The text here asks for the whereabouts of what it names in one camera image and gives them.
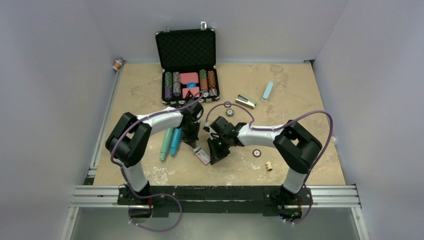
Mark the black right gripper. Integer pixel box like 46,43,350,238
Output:
207,134,231,165

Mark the red white staple box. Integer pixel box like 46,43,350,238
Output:
192,146,211,165

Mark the light blue stapler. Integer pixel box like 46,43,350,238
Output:
235,81,275,110

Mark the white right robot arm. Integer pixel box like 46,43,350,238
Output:
204,116,323,204

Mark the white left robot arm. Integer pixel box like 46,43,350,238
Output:
105,100,204,205

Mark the blue marker pen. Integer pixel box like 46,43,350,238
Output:
170,128,183,157

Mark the green marker pen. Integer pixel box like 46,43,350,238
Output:
159,128,175,162

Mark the brown poker chip bottom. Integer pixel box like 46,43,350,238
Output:
252,149,262,158

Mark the brown poker chip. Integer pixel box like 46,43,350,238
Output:
252,149,262,158
223,101,232,109

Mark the brown poker chip top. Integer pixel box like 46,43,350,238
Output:
223,101,232,109

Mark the light wooden chess piece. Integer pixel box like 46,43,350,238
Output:
265,161,273,172

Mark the black poker chip case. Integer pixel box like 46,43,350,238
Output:
155,22,221,105

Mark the small bottle in corner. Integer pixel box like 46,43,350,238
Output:
112,57,125,71

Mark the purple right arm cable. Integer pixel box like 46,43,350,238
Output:
203,103,334,186

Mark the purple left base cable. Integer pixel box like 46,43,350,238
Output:
127,194,183,233

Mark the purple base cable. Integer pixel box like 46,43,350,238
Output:
283,198,313,226
127,194,183,233

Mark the black table frame rail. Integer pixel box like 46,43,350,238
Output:
69,185,362,219

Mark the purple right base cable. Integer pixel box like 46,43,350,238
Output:
283,198,313,226

